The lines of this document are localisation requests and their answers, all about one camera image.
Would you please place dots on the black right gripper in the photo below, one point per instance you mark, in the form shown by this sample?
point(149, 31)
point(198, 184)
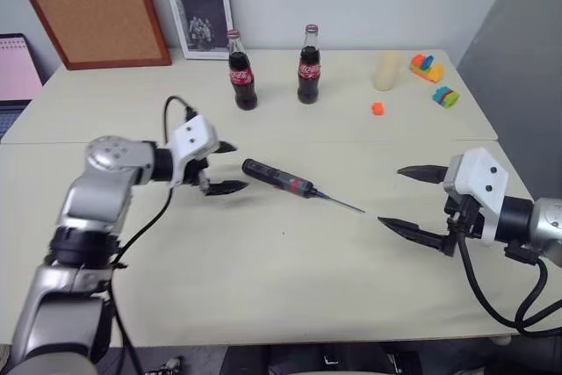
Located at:
point(463, 217)

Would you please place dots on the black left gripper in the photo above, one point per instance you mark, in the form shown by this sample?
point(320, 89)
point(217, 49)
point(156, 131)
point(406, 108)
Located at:
point(195, 170)

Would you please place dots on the black red screwdriver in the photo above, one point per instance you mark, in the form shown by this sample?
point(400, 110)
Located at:
point(272, 173)

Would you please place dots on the long screwdriver bit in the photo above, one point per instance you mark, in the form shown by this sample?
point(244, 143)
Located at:
point(342, 203)

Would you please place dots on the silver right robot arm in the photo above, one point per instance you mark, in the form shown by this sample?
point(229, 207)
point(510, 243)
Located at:
point(546, 225)

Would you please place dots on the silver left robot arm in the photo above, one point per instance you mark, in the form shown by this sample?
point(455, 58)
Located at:
point(110, 173)

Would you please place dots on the glass cola bottle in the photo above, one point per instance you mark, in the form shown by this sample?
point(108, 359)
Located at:
point(308, 81)
point(242, 85)

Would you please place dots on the small orange toy brick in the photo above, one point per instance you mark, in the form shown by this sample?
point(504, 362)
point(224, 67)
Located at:
point(377, 109)

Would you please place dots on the multicolour striped brick stack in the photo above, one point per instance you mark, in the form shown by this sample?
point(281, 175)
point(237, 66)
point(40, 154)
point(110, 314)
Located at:
point(445, 97)

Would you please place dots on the multicolour brick stack yellow base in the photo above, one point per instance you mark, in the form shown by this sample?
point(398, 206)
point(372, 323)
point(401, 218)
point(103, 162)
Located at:
point(428, 69)

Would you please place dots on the cream cylinder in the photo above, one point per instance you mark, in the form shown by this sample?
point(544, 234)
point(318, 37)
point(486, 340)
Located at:
point(388, 72)

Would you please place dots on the graphic design book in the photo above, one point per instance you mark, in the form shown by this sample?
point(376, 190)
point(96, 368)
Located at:
point(197, 6)

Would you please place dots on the brown framed cork board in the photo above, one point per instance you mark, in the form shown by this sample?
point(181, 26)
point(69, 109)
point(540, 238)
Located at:
point(88, 6)

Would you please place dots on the pink desk calendar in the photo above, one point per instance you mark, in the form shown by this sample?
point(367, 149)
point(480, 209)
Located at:
point(15, 72)

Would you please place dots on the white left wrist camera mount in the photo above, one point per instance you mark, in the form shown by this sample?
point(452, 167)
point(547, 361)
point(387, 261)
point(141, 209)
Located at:
point(193, 138)

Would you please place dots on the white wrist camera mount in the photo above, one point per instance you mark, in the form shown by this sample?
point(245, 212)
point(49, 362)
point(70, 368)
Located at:
point(483, 182)
point(193, 138)

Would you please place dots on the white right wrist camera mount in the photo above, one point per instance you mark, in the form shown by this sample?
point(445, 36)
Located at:
point(483, 182)

